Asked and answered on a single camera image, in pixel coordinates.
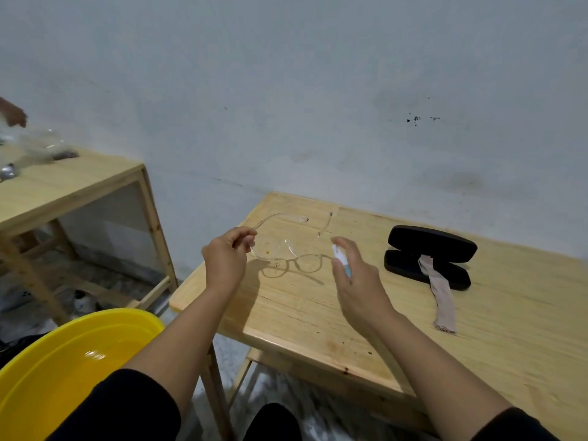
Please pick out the person's right hand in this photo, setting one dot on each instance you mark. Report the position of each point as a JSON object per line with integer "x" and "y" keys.
{"x": 363, "y": 293}

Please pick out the person's left hand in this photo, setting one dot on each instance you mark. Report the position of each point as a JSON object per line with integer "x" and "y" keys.
{"x": 225, "y": 261}

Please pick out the small white spray bottle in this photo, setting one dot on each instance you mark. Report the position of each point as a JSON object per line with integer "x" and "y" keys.
{"x": 341, "y": 257}

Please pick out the clear-framed glasses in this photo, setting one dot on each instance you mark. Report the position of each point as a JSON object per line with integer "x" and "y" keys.
{"x": 275, "y": 248}

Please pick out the beige cleaning cloth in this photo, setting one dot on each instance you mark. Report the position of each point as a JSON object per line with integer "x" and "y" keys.
{"x": 443, "y": 303}

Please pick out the black glasses case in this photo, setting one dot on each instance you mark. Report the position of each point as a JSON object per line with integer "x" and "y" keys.
{"x": 432, "y": 241}

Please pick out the person's left forearm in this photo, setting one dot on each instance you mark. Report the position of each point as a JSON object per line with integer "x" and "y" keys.
{"x": 183, "y": 344}

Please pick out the person's right forearm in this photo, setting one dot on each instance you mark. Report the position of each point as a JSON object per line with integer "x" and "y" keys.
{"x": 436, "y": 376}

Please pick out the person's left leg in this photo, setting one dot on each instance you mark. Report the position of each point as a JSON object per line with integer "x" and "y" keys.
{"x": 271, "y": 424}

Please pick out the person's black left sleeve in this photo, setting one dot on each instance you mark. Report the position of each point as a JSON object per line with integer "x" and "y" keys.
{"x": 119, "y": 408}

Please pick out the person's black sleeve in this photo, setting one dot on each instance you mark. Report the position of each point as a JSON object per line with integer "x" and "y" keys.
{"x": 514, "y": 427}
{"x": 119, "y": 408}

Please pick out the person's black right sleeve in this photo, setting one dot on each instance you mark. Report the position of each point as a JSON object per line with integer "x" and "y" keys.
{"x": 514, "y": 427}

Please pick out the light wooden side table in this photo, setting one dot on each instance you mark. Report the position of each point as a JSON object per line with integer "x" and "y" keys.
{"x": 59, "y": 183}

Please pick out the small dark item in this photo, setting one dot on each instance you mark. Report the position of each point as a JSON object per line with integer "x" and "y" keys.
{"x": 65, "y": 155}

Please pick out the yellow plastic basin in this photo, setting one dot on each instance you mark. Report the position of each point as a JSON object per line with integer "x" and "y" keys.
{"x": 46, "y": 362}

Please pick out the clear plastic bag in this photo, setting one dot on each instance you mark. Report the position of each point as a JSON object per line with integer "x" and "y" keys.
{"x": 36, "y": 144}

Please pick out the metal spoon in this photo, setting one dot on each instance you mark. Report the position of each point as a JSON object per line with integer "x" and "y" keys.
{"x": 7, "y": 172}

